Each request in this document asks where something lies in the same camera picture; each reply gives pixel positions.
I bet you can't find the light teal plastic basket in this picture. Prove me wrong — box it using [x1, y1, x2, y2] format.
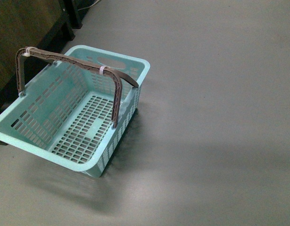
[0, 45, 150, 177]

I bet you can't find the brown basket handle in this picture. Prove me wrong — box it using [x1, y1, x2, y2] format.
[16, 47, 139, 128]

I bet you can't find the dark wooden cabinet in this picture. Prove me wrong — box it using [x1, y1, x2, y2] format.
[0, 0, 75, 113]

